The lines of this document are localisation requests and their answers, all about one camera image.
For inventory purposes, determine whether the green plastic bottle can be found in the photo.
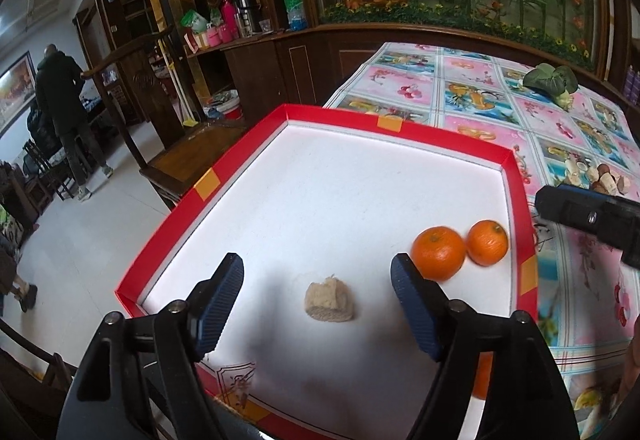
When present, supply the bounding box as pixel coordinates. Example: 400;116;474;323
283;0;308;32

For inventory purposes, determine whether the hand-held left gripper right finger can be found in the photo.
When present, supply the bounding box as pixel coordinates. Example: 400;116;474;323
390;252;581;440

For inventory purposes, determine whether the floral printed tablecloth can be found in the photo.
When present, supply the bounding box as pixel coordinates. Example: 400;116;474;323
322;41;640;440

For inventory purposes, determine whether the dark wooden chair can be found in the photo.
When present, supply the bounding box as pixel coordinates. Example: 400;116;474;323
0;317;78;440

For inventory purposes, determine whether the framed wall painting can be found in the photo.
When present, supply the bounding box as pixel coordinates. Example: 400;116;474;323
0;51;37;136

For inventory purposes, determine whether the carved wooden chair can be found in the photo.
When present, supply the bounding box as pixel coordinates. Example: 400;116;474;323
82;24;251;211

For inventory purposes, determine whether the green leafy vegetable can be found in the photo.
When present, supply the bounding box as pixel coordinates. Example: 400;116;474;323
522;63;580;111

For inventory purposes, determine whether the pink bottle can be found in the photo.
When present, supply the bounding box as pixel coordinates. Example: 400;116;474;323
220;0;238;41

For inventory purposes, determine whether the white and red bucket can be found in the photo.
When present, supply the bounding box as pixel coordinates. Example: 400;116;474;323
205;90;243;121

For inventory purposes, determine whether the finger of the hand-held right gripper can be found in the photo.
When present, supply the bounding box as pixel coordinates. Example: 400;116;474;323
534;183;640;269

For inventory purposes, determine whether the red cardboard box tray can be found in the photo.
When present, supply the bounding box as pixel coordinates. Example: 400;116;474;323
115;103;540;440

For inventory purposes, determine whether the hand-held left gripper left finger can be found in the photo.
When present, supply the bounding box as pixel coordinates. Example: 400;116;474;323
55;252;246;440

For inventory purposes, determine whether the green plastic bag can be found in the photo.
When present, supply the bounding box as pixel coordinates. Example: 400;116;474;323
180;9;211;35

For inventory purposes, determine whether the broom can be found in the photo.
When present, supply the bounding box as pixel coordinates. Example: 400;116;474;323
167;65;198;128

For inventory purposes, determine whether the orange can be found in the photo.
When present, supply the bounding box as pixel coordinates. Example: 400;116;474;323
466;219;509;267
411;226;467;282
472;352;494;400

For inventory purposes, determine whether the black thermos flask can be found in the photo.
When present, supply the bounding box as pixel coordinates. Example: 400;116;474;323
231;0;257;36

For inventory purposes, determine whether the dark wooden cabinet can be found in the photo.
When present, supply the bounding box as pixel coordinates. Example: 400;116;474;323
187;22;640;121

